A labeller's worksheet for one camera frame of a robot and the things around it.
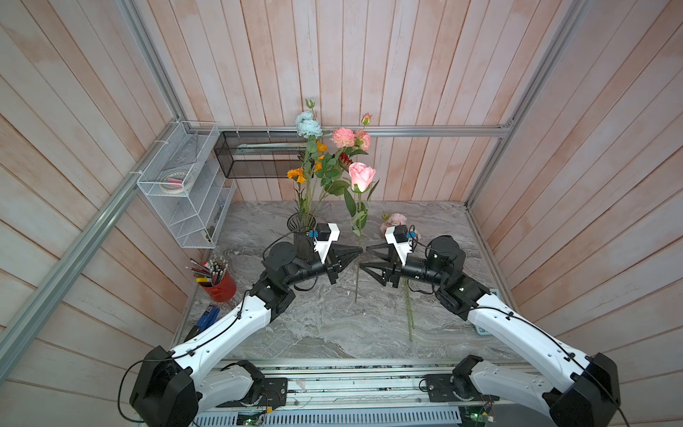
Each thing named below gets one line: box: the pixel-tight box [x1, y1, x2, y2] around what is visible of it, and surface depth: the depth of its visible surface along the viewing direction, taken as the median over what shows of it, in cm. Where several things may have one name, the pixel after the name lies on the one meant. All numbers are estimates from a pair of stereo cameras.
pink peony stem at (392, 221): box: [379, 212, 408, 236], surface depth 103 cm
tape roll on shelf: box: [160, 169, 190, 195], surface depth 75 cm
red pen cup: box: [184, 254, 238, 304], surface depth 86 cm
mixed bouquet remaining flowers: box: [286, 97, 379, 236], surface depth 81 cm
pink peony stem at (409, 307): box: [401, 277, 416, 343], surface depth 90 cm
